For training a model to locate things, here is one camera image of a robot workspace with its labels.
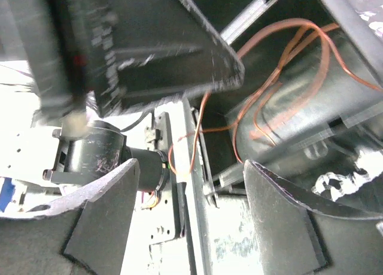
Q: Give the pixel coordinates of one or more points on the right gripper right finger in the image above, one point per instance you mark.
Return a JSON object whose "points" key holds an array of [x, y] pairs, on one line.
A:
{"points": [[299, 232]]}

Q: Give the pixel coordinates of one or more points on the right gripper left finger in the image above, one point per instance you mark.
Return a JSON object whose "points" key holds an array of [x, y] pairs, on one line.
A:
{"points": [[84, 232]]}

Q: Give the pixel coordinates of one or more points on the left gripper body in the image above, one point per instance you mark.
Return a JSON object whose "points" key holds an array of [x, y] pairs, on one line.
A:
{"points": [[129, 54]]}

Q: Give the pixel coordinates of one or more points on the black sorting bin right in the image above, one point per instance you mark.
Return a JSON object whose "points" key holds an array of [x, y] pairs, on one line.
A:
{"points": [[303, 132]]}

